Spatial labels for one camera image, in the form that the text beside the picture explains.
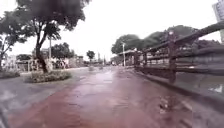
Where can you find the pale lamp pole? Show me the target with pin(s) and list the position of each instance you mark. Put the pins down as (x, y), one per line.
(123, 55)

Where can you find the roofed shelter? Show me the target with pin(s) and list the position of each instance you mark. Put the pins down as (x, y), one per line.
(128, 53)

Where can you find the small round tree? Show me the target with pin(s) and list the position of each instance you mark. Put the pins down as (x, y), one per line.
(90, 54)

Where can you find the group of trees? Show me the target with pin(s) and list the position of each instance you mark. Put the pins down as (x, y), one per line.
(133, 40)

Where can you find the red paved path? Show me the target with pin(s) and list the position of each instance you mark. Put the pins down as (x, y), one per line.
(110, 100)

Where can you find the low buildings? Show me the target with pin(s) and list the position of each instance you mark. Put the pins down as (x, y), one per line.
(76, 61)

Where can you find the broad green tree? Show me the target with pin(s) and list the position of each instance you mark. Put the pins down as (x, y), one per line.
(62, 50)

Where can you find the dark wooden fence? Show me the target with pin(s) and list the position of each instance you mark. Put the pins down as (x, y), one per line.
(172, 56)

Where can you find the low planted bed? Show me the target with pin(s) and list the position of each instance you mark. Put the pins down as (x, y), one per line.
(50, 76)

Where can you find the large dark-trunked tree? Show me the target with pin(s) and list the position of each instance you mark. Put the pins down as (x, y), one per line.
(41, 60)

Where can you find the water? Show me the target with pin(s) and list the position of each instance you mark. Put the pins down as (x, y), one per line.
(206, 81)

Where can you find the grey pavement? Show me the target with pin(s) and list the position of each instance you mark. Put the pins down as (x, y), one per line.
(20, 93)

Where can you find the grey kerb strip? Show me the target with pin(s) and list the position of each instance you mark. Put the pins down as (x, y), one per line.
(206, 106)

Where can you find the tall pale building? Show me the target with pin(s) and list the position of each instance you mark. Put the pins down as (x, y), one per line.
(219, 11)

